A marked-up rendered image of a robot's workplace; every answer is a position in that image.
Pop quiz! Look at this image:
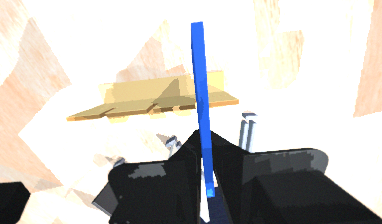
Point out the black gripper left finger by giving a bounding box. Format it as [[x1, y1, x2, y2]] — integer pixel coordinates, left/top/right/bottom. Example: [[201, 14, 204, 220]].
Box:
[[108, 129, 202, 224]]

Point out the tan slotted board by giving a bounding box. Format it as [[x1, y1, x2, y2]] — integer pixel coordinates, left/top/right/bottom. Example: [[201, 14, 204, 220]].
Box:
[[65, 71, 239, 124]]

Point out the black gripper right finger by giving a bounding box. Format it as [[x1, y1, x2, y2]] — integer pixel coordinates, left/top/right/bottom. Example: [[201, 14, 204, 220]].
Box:
[[211, 130, 329, 224]]

